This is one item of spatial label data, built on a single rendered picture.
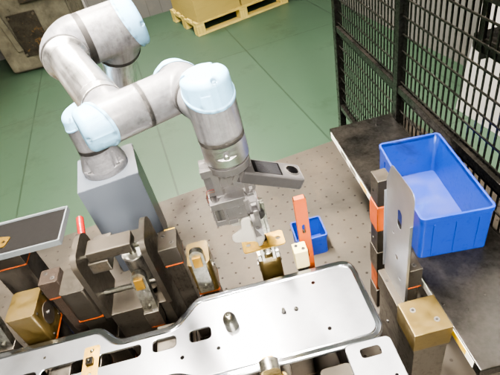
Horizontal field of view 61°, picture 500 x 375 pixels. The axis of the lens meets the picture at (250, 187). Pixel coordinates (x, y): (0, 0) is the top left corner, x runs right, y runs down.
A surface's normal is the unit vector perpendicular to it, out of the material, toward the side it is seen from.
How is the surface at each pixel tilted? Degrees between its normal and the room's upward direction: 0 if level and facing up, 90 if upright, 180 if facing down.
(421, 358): 90
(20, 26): 90
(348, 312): 0
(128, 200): 90
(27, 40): 90
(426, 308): 0
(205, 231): 0
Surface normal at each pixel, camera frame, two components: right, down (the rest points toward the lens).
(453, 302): -0.18, -0.75
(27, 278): 0.17, 0.61
